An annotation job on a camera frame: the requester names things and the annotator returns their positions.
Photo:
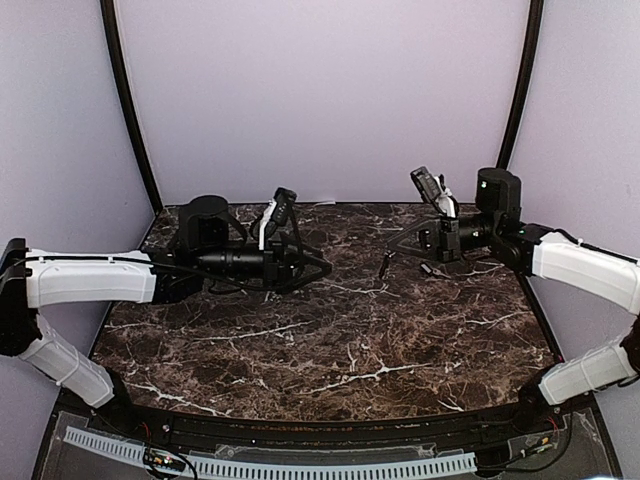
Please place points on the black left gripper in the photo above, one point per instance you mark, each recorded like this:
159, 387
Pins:
280, 277

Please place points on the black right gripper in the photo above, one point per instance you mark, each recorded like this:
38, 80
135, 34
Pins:
449, 240

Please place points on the key with black head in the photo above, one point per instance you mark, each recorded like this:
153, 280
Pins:
385, 264

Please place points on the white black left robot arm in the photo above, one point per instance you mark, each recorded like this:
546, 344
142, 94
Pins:
210, 245

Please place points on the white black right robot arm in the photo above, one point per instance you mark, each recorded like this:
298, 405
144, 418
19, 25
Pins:
533, 250

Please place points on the right circuit board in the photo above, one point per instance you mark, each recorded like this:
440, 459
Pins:
538, 446

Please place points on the circuit board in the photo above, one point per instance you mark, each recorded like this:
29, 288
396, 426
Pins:
538, 446
162, 460

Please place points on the left circuit board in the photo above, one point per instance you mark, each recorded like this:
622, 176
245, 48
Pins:
162, 460

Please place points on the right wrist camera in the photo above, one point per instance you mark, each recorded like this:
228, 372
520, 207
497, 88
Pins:
433, 191

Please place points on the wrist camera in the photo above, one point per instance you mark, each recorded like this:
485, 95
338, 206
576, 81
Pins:
275, 215
433, 191

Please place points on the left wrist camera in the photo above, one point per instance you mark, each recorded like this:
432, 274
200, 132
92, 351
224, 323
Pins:
275, 215

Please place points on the black front rail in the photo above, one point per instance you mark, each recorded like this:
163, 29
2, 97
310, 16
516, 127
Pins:
174, 428

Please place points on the black right corner post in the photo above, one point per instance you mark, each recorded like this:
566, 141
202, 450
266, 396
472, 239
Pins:
527, 60

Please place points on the black corner post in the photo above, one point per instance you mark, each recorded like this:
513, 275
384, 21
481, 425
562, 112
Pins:
126, 100
527, 60

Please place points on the white slotted cable duct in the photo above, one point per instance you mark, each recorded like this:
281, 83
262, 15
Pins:
203, 467

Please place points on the black left corner post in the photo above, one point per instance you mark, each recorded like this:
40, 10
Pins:
126, 100

